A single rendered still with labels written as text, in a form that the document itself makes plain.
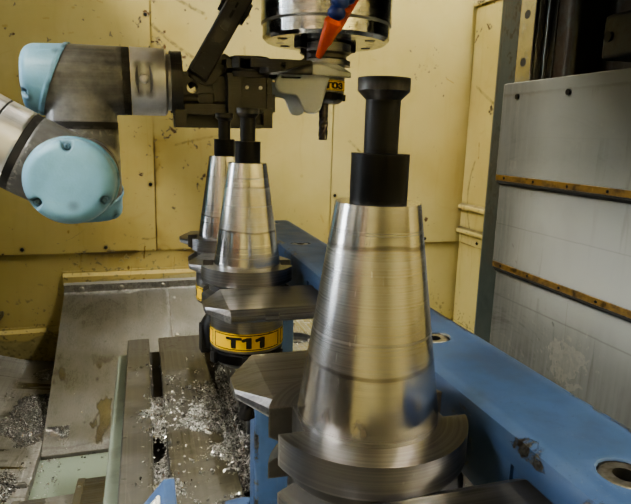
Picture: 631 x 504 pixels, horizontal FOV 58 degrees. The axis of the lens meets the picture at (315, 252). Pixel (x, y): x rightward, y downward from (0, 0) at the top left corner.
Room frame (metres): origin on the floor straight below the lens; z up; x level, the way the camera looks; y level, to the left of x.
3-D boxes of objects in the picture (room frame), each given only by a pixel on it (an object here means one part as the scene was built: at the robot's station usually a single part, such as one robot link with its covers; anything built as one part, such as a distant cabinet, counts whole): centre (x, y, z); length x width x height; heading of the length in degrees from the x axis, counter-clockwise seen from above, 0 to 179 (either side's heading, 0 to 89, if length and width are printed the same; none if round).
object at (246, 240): (0.38, 0.05, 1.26); 0.04 x 0.04 x 0.07
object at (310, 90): (0.70, 0.01, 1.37); 0.09 x 0.03 x 0.06; 94
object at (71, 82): (0.65, 0.27, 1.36); 0.11 x 0.08 x 0.09; 107
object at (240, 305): (0.32, 0.03, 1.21); 0.07 x 0.05 x 0.01; 107
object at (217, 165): (0.48, 0.08, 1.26); 0.04 x 0.04 x 0.07
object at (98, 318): (1.37, 0.19, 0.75); 0.89 x 0.67 x 0.26; 107
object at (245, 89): (0.70, 0.12, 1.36); 0.12 x 0.08 x 0.09; 107
